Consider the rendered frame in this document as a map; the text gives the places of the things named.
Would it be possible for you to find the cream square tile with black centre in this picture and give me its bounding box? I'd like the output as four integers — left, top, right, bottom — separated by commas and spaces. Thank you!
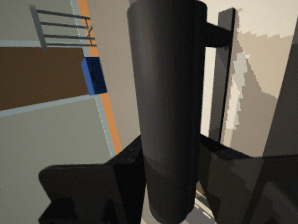
195, 181, 214, 217

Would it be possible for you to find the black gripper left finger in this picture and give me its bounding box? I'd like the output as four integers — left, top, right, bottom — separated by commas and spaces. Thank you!
38, 134, 146, 224

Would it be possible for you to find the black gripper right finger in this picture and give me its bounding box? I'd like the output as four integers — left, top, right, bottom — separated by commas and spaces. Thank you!
197, 134, 298, 224

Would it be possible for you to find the dark grey mat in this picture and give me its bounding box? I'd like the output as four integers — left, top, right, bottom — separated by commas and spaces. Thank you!
185, 18, 298, 224

